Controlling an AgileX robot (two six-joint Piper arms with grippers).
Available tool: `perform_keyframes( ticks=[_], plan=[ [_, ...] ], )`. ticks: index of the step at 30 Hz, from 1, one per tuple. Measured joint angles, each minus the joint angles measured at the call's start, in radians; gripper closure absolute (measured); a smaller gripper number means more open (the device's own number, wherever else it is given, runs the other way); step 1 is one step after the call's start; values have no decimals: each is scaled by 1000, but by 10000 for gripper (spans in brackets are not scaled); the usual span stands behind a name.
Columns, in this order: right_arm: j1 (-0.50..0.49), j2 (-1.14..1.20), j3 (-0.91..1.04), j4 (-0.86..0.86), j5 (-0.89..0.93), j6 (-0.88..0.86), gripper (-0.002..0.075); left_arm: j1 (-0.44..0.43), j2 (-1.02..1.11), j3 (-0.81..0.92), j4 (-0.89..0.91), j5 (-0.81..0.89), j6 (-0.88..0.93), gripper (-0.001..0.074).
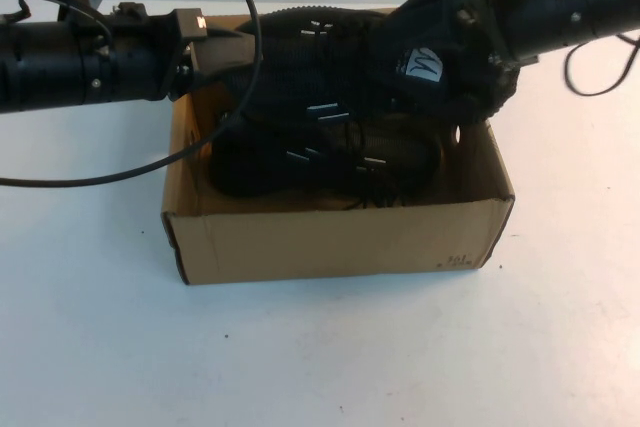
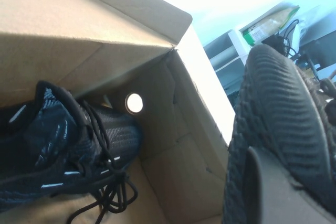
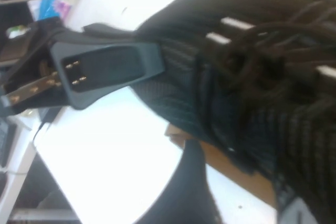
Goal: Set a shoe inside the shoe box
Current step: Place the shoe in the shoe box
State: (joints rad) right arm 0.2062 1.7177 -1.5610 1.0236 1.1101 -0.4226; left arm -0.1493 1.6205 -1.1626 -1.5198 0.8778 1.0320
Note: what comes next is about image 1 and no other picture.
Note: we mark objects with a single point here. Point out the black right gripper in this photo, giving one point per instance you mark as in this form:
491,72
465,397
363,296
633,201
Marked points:
475,12

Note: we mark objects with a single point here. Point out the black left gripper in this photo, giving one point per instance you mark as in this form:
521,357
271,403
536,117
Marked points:
182,57

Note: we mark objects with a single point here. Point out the black knit sneaker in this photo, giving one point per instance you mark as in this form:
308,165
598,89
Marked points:
300,62
260,172

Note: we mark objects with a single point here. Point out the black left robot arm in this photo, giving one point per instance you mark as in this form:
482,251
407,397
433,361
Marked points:
50,67

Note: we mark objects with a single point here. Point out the brown cardboard shoe box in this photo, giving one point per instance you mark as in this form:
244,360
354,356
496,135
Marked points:
325,247

